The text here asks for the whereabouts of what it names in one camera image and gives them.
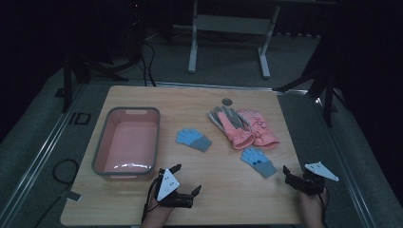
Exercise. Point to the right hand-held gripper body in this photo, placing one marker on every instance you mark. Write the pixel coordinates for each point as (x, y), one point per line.
(312, 180)

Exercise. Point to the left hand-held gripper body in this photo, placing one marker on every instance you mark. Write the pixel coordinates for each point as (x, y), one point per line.
(168, 186)

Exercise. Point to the blue gray glove dark dots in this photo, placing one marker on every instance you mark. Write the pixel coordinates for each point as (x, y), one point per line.
(259, 161)

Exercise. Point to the blue gray knit glove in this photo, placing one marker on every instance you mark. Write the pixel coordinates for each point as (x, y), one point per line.
(194, 139)

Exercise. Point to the pink basin with gray rim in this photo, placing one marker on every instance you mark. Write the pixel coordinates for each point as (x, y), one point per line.
(130, 142)

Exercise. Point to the pink ski glove gray palm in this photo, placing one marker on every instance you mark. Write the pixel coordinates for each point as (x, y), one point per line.
(233, 128)

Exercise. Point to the person's right hand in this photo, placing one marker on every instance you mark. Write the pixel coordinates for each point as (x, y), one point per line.
(311, 209)

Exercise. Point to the person's left hand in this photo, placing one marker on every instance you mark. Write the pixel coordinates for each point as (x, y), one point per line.
(157, 216)

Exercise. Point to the gray table grommet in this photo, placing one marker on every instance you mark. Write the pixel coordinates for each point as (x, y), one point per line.
(226, 102)

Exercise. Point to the black tripod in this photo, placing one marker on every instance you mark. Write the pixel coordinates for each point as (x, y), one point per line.
(68, 82)
(326, 91)

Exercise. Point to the gray tape piece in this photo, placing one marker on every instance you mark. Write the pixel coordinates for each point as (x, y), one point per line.
(71, 195)

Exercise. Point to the metal floor rail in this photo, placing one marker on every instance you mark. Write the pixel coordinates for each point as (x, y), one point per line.
(38, 158)
(345, 164)

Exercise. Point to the white desk frame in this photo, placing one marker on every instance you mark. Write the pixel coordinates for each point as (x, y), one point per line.
(233, 24)

